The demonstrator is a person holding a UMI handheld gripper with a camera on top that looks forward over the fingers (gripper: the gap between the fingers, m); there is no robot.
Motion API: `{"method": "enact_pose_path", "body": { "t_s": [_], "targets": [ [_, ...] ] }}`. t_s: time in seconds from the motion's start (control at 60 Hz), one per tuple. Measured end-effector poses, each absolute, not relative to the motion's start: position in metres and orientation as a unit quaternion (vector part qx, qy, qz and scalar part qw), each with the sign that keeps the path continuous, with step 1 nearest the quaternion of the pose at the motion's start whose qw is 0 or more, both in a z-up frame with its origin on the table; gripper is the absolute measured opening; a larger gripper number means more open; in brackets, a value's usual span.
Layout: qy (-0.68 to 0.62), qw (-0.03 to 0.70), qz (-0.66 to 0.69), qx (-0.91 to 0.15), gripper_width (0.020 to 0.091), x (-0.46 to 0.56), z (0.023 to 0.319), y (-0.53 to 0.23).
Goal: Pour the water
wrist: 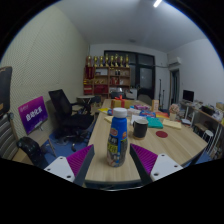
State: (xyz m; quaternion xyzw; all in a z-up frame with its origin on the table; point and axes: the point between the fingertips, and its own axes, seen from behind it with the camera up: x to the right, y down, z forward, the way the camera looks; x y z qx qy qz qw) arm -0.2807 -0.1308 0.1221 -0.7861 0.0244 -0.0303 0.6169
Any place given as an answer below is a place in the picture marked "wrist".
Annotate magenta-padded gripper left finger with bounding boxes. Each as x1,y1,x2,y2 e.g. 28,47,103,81
43,144,95,187

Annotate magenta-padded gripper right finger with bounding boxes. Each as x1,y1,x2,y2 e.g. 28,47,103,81
129,143,184,186

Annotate blue drink bottle white cap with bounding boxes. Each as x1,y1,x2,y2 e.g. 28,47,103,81
106,107,129,168

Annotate black bag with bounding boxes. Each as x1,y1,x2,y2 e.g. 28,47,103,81
16,135,46,168

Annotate beige book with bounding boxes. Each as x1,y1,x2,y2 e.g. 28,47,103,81
162,118,183,130

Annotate black mug white inside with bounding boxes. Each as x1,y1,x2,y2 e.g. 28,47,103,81
132,117,149,140

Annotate black office chair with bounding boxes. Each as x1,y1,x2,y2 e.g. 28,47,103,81
48,88,96,148

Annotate orange red book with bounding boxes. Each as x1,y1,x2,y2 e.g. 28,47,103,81
154,111,171,120

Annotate white stool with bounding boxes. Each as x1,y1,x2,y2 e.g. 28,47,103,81
202,129,214,145

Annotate colourful blue magazine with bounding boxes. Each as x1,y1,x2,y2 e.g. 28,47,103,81
139,110,157,118

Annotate white booklet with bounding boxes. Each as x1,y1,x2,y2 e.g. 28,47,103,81
129,113,145,125

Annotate pink flowers in pot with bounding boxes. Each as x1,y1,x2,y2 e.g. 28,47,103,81
168,103,181,122

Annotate purple sign board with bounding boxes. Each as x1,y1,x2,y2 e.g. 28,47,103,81
17,95,49,135

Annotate small upright orange card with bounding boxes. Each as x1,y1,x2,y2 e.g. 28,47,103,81
151,99,160,113

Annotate silver ribbed suitcase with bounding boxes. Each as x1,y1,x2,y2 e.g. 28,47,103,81
0,113,19,161

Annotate beige envelope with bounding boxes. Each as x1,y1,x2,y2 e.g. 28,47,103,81
104,114,116,124

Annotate wooden side desk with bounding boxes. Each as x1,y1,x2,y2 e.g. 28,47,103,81
179,99,224,134

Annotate small round table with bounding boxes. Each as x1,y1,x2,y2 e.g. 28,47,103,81
76,94,98,106

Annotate computer monitor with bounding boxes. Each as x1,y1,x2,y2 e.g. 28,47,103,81
182,89,195,103

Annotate yellow gift box red ribbon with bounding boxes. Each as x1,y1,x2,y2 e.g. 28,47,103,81
110,95,129,109

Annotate black framed glass door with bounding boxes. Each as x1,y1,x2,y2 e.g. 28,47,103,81
104,49,156,101

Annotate dark bag with tan trim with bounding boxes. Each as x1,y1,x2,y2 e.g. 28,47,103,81
0,65,13,118

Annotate wooden shelf unit with trophies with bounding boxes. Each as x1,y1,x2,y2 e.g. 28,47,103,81
83,54,132,98

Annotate white air conditioner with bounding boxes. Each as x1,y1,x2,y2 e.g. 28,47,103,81
167,56,183,68

